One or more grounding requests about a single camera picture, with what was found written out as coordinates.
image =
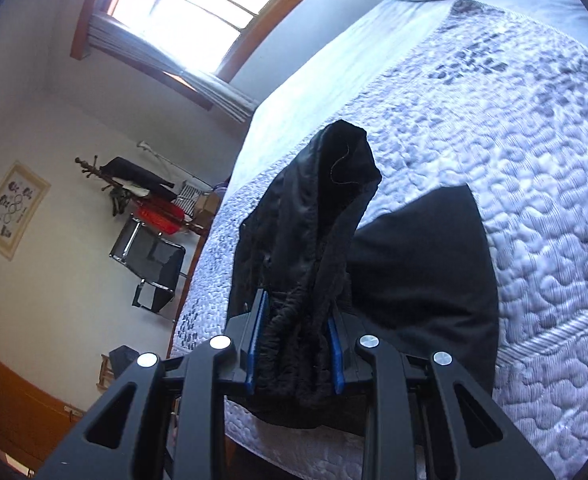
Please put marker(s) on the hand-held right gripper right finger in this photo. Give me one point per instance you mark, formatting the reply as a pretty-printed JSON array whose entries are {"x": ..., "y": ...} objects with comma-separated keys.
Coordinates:
[{"x": 336, "y": 355}]

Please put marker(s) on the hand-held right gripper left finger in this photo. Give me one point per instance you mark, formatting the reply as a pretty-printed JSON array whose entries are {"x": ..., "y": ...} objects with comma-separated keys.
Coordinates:
[{"x": 254, "y": 350}]

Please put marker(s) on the black pants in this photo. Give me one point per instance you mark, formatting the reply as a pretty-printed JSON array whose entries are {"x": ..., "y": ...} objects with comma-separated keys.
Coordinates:
[{"x": 424, "y": 270}]

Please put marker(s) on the small wooden stool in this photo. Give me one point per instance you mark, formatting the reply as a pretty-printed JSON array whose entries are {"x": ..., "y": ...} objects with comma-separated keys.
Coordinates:
[{"x": 121, "y": 365}]

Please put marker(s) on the cardboard box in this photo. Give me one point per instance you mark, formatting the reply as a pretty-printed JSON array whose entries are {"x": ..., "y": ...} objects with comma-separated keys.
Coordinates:
[{"x": 206, "y": 207}]

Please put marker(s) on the red bag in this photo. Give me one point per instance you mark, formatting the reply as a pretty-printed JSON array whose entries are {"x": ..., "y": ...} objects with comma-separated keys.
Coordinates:
[{"x": 161, "y": 217}]

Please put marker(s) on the dark clothes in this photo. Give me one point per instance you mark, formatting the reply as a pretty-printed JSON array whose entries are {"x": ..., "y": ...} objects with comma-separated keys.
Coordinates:
[{"x": 133, "y": 172}]

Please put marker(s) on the wooden cabinet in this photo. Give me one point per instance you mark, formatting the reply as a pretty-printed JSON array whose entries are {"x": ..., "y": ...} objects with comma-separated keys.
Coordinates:
[{"x": 18, "y": 400}]

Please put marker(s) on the wooden coat rack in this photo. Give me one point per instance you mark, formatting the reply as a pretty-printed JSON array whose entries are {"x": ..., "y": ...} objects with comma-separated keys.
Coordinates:
[{"x": 91, "y": 172}]

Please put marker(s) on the grey striped curtain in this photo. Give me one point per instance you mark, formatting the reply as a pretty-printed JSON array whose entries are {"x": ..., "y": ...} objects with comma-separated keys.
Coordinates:
[{"x": 213, "y": 90}]

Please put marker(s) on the bed with pale blue sheet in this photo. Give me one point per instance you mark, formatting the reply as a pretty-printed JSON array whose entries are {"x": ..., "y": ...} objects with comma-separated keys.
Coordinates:
[{"x": 324, "y": 70}]

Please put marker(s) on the wooden framed window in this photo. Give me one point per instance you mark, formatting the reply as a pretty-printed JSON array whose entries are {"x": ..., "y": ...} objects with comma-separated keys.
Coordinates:
[{"x": 198, "y": 10}]

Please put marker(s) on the black metal frame chair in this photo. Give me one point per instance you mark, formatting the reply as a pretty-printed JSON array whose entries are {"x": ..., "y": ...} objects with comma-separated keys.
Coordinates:
[{"x": 148, "y": 252}]

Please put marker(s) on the framed wall poster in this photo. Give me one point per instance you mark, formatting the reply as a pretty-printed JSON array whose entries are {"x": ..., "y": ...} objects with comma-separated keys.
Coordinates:
[{"x": 13, "y": 205}]

